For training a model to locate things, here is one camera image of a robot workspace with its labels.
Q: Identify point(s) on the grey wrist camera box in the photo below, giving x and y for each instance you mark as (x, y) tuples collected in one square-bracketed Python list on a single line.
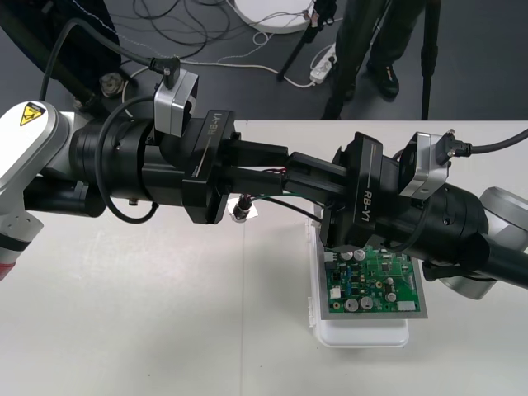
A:
[(429, 165), (171, 103)]

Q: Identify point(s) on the white round base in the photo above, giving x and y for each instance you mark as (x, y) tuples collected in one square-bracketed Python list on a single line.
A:
[(272, 16)]

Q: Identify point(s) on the white power strip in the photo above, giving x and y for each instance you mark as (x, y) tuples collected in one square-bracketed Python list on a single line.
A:
[(321, 70)]

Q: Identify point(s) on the dark fabric with white stitching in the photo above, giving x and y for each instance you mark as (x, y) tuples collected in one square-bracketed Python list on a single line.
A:
[(82, 24)]

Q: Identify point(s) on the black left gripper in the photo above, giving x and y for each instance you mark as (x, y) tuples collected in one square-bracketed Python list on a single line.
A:
[(206, 165)]

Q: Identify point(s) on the person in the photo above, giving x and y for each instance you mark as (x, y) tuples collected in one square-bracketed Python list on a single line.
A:
[(350, 24)]

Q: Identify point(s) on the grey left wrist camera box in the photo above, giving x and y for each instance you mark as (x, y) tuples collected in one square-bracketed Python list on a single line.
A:
[(171, 103)]

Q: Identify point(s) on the black tripod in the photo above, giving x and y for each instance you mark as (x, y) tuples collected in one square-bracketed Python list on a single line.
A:
[(295, 53), (429, 62)]

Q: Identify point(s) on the green circuit board grey frame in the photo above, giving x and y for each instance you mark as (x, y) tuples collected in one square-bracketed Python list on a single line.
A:
[(371, 284)]

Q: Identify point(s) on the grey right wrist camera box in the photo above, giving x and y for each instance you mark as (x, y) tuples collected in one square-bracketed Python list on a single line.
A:
[(429, 165)]

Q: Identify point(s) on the silver and black left arm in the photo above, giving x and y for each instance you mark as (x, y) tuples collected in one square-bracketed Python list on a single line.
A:
[(103, 165)]

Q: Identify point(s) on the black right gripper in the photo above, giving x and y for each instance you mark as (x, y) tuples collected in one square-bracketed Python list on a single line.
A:
[(363, 189)]

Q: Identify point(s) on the round grey metal knob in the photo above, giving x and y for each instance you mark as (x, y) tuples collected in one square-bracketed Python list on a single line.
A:
[(110, 85)]

